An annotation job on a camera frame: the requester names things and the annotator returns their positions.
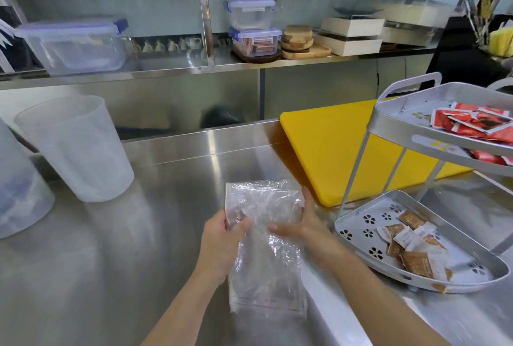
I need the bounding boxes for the yellow utensil handles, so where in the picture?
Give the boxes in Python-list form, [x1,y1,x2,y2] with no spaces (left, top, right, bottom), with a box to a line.
[488,26,513,58]

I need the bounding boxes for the large clear lidded container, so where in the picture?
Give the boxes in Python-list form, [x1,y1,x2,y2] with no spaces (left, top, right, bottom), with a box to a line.
[15,18,130,76]

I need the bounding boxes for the black utensil rack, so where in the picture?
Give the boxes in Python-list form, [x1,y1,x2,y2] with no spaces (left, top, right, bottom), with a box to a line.
[418,13,513,92]

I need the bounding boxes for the row of small cream pieces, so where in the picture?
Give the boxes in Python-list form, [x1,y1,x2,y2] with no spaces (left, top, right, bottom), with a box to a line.
[134,37,203,54]

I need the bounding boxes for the person's right hand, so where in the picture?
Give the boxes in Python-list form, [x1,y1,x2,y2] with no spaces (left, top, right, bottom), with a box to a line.
[267,186,353,274]

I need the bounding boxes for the black gift box white ribbon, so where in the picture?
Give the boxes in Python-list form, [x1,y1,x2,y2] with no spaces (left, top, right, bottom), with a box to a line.
[0,0,45,74]

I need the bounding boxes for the person's left hand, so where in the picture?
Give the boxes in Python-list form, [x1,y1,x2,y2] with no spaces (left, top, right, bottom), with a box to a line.
[195,209,254,285]

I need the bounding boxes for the brown sugar packets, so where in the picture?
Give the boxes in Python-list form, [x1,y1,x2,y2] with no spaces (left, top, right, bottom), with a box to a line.
[376,209,454,294]

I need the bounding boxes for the translucent pitcher with lid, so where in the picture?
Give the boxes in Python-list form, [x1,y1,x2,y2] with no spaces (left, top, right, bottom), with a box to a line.
[0,117,56,240]

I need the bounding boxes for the translucent open plastic pitcher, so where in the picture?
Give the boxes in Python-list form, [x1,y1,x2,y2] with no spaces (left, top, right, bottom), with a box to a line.
[14,95,135,203]

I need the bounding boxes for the red sauce packets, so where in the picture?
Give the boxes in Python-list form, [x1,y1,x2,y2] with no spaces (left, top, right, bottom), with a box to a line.
[429,101,513,167]

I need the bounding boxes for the yellow cutting board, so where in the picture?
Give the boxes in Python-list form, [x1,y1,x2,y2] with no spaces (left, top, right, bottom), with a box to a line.
[278,97,476,207]

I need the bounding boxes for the grey two-tier corner rack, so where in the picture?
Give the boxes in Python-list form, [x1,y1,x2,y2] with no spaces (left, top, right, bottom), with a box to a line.
[333,72,513,294]

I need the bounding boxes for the small clear lidded container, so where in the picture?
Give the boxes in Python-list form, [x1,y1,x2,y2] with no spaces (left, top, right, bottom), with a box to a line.
[225,0,277,32]

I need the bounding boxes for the clear container with brown packets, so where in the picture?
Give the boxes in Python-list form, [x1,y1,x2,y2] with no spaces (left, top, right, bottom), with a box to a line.
[228,26,283,58]

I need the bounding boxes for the stainless steel shelf rack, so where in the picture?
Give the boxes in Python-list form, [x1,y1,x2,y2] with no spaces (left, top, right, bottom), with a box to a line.
[0,0,513,91]

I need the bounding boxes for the white square box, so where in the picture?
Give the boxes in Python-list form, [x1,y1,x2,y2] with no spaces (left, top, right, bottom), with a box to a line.
[314,32,384,57]
[320,16,386,37]

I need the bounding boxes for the round wooden coaster stack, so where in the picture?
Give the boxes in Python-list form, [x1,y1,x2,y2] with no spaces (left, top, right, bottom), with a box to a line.
[279,24,315,51]

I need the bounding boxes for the person's right forearm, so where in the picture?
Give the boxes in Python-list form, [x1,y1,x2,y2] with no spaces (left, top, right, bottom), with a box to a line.
[327,253,454,346]

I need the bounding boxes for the person's left forearm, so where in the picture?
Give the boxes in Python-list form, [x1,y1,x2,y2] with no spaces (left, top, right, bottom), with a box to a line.
[142,265,227,346]

